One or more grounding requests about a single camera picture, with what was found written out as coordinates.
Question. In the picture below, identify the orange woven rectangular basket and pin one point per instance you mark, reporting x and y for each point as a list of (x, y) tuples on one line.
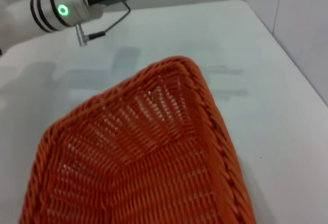
[(143, 162)]

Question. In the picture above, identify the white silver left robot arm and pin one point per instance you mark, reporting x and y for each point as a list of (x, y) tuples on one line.
[(51, 11)]

